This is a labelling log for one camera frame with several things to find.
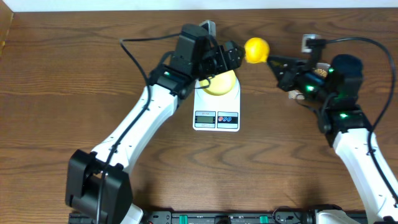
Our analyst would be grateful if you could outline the yellow plastic scoop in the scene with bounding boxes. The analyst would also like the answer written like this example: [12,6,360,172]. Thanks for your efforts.
[244,37,270,64]

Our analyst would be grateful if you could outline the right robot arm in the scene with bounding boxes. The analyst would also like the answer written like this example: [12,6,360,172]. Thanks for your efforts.
[267,54,397,223]

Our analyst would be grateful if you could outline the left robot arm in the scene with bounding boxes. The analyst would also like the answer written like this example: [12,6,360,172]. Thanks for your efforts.
[65,21,245,223]

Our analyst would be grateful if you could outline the yellow bowl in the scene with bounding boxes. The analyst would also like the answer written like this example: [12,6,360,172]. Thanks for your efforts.
[199,70,236,96]

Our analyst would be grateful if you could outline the white digital kitchen scale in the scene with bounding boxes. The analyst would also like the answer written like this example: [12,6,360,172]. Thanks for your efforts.
[192,76,241,132]

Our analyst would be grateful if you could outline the soybeans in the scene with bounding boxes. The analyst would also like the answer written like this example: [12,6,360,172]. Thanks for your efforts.
[314,68,328,78]

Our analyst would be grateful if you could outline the clear plastic container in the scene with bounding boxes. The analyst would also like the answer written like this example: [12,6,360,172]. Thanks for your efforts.
[288,63,330,100]

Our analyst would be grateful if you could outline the black right camera cable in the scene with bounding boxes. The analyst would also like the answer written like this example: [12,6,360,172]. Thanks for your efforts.
[303,36,398,206]

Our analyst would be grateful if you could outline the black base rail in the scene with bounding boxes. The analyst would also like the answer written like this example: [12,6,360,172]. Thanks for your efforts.
[140,210,315,224]

